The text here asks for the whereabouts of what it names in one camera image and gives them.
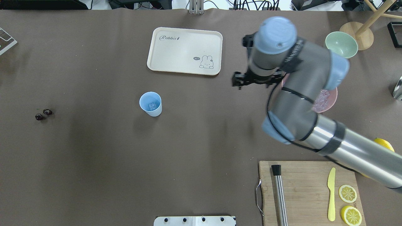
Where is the dark cherry left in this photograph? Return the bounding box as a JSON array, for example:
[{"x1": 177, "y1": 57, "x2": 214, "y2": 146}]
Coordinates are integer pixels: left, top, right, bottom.
[{"x1": 35, "y1": 114, "x2": 44, "y2": 121}]

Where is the clear ice cubes pile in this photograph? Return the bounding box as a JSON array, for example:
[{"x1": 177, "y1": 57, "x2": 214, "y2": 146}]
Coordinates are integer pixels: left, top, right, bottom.
[{"x1": 312, "y1": 89, "x2": 330, "y2": 113}]

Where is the dark cherry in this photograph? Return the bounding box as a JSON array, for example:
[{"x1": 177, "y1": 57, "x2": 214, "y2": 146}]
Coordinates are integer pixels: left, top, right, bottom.
[
  {"x1": 35, "y1": 114, "x2": 44, "y2": 121},
  {"x1": 42, "y1": 109, "x2": 53, "y2": 116}
]

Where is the wooden cutting board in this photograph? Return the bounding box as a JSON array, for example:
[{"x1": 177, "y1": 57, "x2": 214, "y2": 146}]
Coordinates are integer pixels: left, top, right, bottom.
[{"x1": 258, "y1": 161, "x2": 364, "y2": 226}]

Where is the wooden cup stand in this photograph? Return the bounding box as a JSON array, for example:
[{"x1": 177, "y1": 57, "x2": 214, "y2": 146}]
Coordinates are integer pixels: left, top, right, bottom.
[{"x1": 339, "y1": 0, "x2": 401, "y2": 51}]

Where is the lemon slice upper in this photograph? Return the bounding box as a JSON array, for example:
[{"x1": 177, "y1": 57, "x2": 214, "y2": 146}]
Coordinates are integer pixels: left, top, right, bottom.
[{"x1": 338, "y1": 184, "x2": 357, "y2": 203}]

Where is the dark cherry right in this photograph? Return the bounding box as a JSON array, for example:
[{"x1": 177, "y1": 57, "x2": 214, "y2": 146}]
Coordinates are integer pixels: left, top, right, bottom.
[{"x1": 42, "y1": 109, "x2": 53, "y2": 116}]

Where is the steel muddler black tip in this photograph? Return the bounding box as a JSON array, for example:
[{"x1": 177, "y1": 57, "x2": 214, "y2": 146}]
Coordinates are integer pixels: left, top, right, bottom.
[{"x1": 271, "y1": 164, "x2": 289, "y2": 226}]

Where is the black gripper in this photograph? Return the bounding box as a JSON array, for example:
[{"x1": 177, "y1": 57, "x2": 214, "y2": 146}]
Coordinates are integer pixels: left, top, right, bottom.
[{"x1": 232, "y1": 70, "x2": 283, "y2": 90}]

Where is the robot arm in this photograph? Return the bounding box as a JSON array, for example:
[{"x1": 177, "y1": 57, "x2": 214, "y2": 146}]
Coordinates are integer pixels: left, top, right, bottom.
[{"x1": 231, "y1": 17, "x2": 402, "y2": 193}]

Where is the clear ice cube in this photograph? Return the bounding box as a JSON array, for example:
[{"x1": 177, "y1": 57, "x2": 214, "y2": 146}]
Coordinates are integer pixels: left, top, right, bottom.
[{"x1": 148, "y1": 102, "x2": 159, "y2": 111}]

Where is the yellow plastic knife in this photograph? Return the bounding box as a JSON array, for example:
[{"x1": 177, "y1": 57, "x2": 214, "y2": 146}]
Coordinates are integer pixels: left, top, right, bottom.
[{"x1": 327, "y1": 167, "x2": 336, "y2": 222}]

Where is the pink bowl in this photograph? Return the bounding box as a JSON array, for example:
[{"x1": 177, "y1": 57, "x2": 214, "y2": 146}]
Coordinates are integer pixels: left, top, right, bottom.
[{"x1": 281, "y1": 73, "x2": 338, "y2": 113}]

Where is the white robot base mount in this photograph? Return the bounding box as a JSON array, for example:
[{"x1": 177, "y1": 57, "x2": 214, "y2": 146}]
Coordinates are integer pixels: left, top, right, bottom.
[{"x1": 153, "y1": 216, "x2": 237, "y2": 226}]

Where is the light blue cup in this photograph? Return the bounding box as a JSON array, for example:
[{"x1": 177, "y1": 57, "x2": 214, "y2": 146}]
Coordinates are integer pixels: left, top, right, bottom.
[{"x1": 139, "y1": 92, "x2": 162, "y2": 117}]

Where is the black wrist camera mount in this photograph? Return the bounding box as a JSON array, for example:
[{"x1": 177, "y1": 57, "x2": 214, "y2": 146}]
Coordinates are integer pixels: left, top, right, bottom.
[{"x1": 242, "y1": 33, "x2": 255, "y2": 48}]

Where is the steel ice scoop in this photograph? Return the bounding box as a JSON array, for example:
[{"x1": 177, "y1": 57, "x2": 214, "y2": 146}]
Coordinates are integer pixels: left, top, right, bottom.
[{"x1": 392, "y1": 76, "x2": 402, "y2": 101}]

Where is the cream rabbit tray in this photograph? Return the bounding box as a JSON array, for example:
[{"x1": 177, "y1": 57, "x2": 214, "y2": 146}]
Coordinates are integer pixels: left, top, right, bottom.
[{"x1": 147, "y1": 27, "x2": 223, "y2": 76}]

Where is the mint green bowl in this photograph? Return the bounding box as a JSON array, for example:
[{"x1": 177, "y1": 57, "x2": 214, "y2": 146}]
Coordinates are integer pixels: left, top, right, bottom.
[{"x1": 323, "y1": 31, "x2": 358, "y2": 59}]

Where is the lemon half lower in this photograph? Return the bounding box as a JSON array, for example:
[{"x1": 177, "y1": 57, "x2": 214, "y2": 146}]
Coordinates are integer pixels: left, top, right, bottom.
[{"x1": 340, "y1": 206, "x2": 363, "y2": 226}]

